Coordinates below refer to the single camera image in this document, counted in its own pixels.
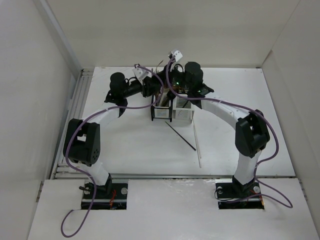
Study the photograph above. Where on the white chopstick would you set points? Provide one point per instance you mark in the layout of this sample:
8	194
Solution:
198	150

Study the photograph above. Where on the black chopstick right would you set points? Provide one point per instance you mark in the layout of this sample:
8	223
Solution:
188	143

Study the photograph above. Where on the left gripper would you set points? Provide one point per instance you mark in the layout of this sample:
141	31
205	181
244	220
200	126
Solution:
148	86

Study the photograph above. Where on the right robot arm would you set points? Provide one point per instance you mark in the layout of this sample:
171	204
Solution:
251	132

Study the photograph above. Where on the aluminium rail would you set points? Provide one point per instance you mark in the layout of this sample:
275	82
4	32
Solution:
167	176

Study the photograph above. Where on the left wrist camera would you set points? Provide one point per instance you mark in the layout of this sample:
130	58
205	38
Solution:
139	72

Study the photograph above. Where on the white utensil rack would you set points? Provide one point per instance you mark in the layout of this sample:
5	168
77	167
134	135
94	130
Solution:
182	109

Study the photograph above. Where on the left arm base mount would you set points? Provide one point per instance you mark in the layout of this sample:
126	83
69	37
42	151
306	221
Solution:
111	196

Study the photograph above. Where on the black utensil rack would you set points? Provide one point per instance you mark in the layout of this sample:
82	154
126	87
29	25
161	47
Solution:
163	113

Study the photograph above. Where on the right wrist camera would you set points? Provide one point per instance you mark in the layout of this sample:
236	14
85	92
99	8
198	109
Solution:
175	55

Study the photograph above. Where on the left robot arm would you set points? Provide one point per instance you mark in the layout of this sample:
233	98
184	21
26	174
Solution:
82	146

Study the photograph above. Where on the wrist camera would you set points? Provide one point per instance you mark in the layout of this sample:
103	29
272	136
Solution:
139	72
175	55

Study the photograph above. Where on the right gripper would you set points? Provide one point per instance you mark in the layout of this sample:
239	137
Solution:
175	68

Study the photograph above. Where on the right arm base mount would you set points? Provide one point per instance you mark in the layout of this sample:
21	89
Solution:
232	197

